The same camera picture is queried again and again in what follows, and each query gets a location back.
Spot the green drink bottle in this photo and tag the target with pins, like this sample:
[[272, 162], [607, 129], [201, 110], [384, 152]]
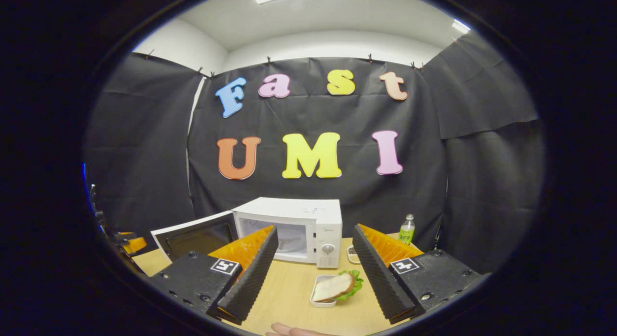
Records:
[[407, 232]]

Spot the lettuce sandwich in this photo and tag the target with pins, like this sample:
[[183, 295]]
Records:
[[335, 287]]

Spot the white microwave oven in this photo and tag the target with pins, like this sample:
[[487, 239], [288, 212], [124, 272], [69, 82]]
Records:
[[289, 208]]

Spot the white rectangular tray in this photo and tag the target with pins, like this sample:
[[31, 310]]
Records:
[[318, 303]]

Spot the black backdrop cloth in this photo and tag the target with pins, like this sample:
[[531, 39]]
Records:
[[308, 120]]

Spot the white divided grain dish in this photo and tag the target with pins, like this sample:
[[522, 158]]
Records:
[[353, 255]]

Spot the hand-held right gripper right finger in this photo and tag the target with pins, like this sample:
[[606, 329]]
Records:
[[381, 278]]

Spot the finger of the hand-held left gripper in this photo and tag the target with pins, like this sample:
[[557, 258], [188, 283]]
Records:
[[136, 244]]

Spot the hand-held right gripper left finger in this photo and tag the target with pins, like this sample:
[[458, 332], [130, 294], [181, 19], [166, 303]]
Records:
[[250, 278]]

